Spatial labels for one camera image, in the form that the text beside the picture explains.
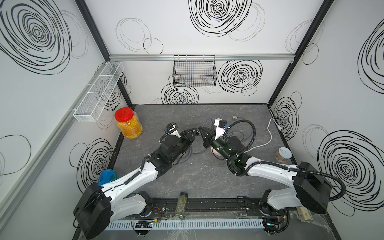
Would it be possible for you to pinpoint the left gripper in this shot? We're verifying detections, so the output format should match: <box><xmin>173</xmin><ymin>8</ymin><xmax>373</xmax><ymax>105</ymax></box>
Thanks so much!
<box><xmin>168</xmin><ymin>127</ymin><xmax>197</xmax><ymax>164</ymax></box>

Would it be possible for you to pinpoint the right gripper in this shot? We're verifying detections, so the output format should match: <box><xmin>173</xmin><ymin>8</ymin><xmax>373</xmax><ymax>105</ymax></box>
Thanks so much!
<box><xmin>199</xmin><ymin>127</ymin><xmax>233</xmax><ymax>164</ymax></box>

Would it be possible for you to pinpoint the pink power strip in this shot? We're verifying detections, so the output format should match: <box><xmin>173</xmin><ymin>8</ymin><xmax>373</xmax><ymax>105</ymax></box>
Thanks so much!
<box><xmin>211</xmin><ymin>148</ymin><xmax>222</xmax><ymax>158</ymax></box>

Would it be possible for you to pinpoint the green plug grey cable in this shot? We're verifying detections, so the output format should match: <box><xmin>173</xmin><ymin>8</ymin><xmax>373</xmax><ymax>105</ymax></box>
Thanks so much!
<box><xmin>230</xmin><ymin>116</ymin><xmax>256</xmax><ymax>142</ymax></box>

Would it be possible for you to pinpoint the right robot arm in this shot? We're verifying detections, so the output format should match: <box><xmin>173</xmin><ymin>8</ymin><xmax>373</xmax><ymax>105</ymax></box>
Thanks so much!
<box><xmin>198</xmin><ymin>119</ymin><xmax>347</xmax><ymax>214</ymax></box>

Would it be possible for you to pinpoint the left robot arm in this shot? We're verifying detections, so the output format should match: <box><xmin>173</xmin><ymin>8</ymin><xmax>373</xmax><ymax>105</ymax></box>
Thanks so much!
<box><xmin>73</xmin><ymin>123</ymin><xmax>200</xmax><ymax>240</ymax></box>

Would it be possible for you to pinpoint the red lid corn jar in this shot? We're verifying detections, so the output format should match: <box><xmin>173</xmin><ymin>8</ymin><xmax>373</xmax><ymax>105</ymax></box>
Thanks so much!
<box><xmin>115</xmin><ymin>107</ymin><xmax>143</xmax><ymax>139</ymax></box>

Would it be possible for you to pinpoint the glass spice bottle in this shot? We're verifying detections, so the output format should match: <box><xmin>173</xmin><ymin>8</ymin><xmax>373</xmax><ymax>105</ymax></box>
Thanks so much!
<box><xmin>175</xmin><ymin>192</ymin><xmax>188</xmax><ymax>218</ymax></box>

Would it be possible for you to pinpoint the white lid jar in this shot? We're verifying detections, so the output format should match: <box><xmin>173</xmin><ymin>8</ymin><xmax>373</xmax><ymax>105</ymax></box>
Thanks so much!
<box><xmin>275</xmin><ymin>147</ymin><xmax>293</xmax><ymax>163</ymax></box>

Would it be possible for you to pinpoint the blue lid jar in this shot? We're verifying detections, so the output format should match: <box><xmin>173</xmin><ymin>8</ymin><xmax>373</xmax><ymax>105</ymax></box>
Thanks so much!
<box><xmin>98</xmin><ymin>169</ymin><xmax>119</xmax><ymax>186</ymax></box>

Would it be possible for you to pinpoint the beige small bottle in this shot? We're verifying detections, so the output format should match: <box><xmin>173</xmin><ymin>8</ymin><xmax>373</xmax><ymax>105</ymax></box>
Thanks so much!
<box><xmin>297</xmin><ymin>207</ymin><xmax>314</xmax><ymax>223</ymax></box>

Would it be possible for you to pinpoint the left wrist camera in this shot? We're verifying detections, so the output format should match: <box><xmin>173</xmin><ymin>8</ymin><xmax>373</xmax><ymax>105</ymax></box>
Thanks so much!
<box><xmin>165</xmin><ymin>122</ymin><xmax>181</xmax><ymax>138</ymax></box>

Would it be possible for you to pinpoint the black wire basket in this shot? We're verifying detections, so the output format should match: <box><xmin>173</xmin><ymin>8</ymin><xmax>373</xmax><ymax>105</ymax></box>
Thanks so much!
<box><xmin>172</xmin><ymin>60</ymin><xmax>218</xmax><ymax>88</ymax></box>

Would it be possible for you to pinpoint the white power strip cord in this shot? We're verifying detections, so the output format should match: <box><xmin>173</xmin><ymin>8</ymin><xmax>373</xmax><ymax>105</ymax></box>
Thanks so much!
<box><xmin>245</xmin><ymin>117</ymin><xmax>284</xmax><ymax>151</ymax></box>

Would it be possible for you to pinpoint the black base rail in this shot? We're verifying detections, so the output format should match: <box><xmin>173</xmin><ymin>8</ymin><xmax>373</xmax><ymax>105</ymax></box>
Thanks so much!
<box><xmin>119</xmin><ymin>196</ymin><xmax>301</xmax><ymax>218</ymax></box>

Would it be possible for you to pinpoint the aluminium wall rail back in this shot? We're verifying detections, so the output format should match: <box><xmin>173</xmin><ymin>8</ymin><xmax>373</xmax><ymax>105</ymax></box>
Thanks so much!
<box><xmin>110</xmin><ymin>54</ymin><xmax>295</xmax><ymax>62</ymax></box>

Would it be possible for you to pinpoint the aluminium wall rail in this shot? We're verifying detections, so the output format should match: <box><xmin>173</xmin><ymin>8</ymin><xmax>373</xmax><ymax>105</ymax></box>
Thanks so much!
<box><xmin>110</xmin><ymin>54</ymin><xmax>295</xmax><ymax>62</ymax></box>
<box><xmin>1</xmin><ymin>63</ymin><xmax>103</xmax><ymax>225</ymax></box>

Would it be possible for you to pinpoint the white wire shelf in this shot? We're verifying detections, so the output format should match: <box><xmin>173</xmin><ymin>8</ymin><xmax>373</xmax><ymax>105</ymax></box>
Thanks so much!
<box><xmin>73</xmin><ymin>62</ymin><xmax>124</xmax><ymax>123</ymax></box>

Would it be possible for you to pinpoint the white slotted cable duct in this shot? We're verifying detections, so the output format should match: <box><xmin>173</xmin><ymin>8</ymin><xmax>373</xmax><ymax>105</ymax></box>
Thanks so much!
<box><xmin>106</xmin><ymin>219</ymin><xmax>265</xmax><ymax>231</ymax></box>

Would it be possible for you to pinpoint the aluminium wall rail left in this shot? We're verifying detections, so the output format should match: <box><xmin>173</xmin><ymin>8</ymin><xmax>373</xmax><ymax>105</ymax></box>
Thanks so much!
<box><xmin>1</xmin><ymin>63</ymin><xmax>103</xmax><ymax>225</ymax></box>

